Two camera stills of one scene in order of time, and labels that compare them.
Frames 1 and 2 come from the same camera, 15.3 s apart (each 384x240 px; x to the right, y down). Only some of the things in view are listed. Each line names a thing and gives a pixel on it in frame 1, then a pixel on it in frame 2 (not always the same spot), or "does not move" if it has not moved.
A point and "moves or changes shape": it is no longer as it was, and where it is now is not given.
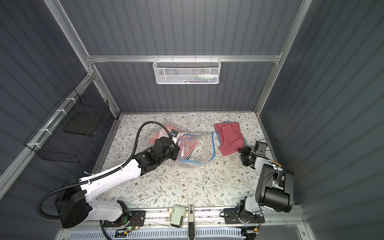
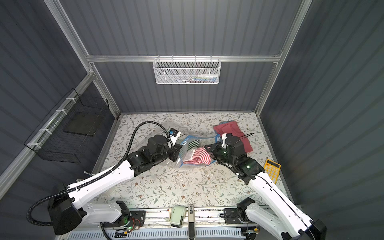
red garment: (231, 139) does not move
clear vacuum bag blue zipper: (194, 148) moves or changes shape
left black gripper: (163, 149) does not move
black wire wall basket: (68, 133) does not move
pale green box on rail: (176, 215) does not move
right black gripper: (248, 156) → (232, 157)
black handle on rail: (191, 221) does not move
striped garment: (187, 145) → (199, 155)
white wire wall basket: (187, 71) does not move
